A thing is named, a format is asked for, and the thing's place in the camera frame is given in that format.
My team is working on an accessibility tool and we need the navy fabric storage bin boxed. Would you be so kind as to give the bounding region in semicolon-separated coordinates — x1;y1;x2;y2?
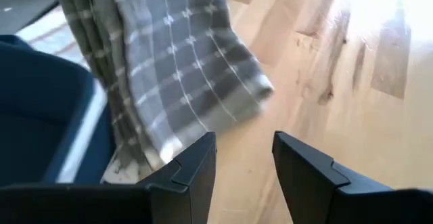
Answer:
0;34;118;187

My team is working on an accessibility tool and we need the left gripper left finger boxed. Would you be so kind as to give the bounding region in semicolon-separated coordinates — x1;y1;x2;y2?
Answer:
136;131;218;224

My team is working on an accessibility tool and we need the grey plaid towel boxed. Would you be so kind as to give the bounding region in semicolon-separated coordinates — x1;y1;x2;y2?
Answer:
53;0;275;184

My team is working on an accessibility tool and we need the white towel with red stripes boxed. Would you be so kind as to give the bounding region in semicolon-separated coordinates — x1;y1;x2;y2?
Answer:
15;4;89;70

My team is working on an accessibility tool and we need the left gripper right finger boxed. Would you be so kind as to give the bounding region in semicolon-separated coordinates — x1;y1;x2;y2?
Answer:
271;131;394;224

